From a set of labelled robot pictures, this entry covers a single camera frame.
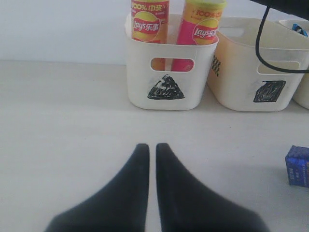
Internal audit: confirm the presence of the left cream plastic bin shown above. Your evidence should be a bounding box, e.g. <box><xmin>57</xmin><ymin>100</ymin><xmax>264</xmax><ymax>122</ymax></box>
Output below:
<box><xmin>125</xmin><ymin>14</ymin><xmax>219</xmax><ymax>111</ymax></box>

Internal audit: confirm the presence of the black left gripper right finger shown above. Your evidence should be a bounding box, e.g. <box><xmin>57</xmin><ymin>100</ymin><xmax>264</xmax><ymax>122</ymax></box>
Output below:
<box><xmin>156</xmin><ymin>143</ymin><xmax>269</xmax><ymax>232</ymax></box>

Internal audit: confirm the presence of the yellow Lays chips can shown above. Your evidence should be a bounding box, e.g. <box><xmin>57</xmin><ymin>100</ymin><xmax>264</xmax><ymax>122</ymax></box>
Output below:
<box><xmin>130</xmin><ymin>0</ymin><xmax>169</xmax><ymax>71</ymax></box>

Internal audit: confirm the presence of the middle cream plastic bin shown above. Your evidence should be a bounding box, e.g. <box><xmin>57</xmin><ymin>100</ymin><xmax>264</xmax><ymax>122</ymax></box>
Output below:
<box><xmin>208</xmin><ymin>17</ymin><xmax>309</xmax><ymax>112</ymax></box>

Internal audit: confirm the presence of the white blue milk carton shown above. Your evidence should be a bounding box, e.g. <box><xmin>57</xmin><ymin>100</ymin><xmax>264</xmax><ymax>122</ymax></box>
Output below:
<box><xmin>285</xmin><ymin>145</ymin><xmax>309</xmax><ymax>188</ymax></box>

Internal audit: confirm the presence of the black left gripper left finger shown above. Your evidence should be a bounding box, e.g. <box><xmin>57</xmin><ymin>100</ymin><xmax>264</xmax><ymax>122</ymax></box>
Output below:
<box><xmin>46</xmin><ymin>144</ymin><xmax>150</xmax><ymax>232</ymax></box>

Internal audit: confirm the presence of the right cream plastic bin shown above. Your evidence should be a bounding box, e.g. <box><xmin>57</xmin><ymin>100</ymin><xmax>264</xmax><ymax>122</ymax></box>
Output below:
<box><xmin>279</xmin><ymin>19</ymin><xmax>309</xmax><ymax>110</ymax></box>

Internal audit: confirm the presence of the pink Lays chips can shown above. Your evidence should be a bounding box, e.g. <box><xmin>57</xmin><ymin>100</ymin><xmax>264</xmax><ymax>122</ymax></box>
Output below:
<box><xmin>171</xmin><ymin>0</ymin><xmax>227</xmax><ymax>73</ymax></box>

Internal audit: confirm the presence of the blue noodle packet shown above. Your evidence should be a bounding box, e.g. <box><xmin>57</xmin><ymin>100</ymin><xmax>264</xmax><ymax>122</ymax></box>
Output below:
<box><xmin>292</xmin><ymin>24</ymin><xmax>308</xmax><ymax>37</ymax></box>

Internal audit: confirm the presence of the cream plastic bin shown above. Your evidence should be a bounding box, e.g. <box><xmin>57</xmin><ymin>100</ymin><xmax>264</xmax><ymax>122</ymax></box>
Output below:
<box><xmin>125</xmin><ymin>14</ymin><xmax>219</xmax><ymax>111</ymax></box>
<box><xmin>279</xmin><ymin>19</ymin><xmax>309</xmax><ymax>110</ymax></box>
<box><xmin>208</xmin><ymin>17</ymin><xmax>309</xmax><ymax>112</ymax></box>

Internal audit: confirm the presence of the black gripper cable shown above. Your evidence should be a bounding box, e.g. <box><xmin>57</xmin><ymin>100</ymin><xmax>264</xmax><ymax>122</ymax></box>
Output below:
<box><xmin>255</xmin><ymin>5</ymin><xmax>309</xmax><ymax>73</ymax></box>

